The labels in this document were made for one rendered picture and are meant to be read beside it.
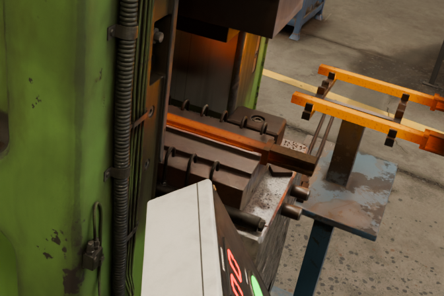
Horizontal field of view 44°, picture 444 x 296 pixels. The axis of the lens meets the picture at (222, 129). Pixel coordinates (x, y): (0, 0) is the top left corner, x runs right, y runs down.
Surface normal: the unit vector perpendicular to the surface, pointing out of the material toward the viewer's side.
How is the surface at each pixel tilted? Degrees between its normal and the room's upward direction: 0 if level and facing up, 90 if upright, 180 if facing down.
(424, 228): 0
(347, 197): 0
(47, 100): 89
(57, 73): 89
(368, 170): 0
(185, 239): 30
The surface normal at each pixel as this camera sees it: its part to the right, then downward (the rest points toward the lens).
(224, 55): -0.35, 0.42
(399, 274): 0.14, -0.86
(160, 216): -0.37, -0.79
